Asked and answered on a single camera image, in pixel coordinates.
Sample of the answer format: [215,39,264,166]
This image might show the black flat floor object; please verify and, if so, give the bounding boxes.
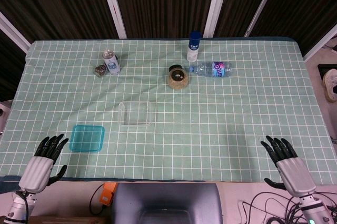
[317,63,337,80]

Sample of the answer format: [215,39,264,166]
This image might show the dark ribbed partition panel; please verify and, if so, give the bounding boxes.
[110,0,219,39]
[0,30,27,102]
[0,0,119,48]
[214,0,276,37]
[250,0,337,56]

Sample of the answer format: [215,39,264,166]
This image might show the blue translucent square lid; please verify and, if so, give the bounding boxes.
[68,125,106,153]

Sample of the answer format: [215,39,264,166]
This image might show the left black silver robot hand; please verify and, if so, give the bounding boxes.
[18,133,70,193]

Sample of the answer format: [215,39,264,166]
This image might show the white drink can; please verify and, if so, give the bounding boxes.
[102,49,121,75]

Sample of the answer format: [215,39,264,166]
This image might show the white sneaker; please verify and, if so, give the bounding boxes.
[322,68,337,103]

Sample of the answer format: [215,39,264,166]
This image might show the clear square container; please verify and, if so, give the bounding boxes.
[117,100,156,128]

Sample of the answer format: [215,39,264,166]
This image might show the white partition frame post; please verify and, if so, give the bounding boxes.
[302,25,337,61]
[0,12,32,54]
[203,0,232,38]
[244,0,280,37]
[97,0,127,40]

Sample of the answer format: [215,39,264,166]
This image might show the grey robot torso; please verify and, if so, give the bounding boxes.
[110,182,224,224]

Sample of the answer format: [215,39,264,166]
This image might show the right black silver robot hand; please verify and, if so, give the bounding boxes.
[260,135,316,198]

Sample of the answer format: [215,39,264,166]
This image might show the white spray bottle blue cap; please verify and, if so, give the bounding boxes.
[186,31,202,63]

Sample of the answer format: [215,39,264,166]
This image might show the round glass jar of grains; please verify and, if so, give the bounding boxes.
[167,64,190,91]

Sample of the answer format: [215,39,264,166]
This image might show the green white checked tablecloth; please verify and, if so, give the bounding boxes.
[0,36,337,187]

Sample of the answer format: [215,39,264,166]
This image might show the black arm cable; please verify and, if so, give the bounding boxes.
[22,183,106,221]

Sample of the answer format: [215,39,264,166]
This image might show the orange plastic box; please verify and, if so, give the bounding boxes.
[99,181,118,206]

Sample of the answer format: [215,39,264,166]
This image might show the clear plastic water bottle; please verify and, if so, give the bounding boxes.
[189,60,233,79]

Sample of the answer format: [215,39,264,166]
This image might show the black cable bundle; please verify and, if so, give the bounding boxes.
[241,191,337,224]

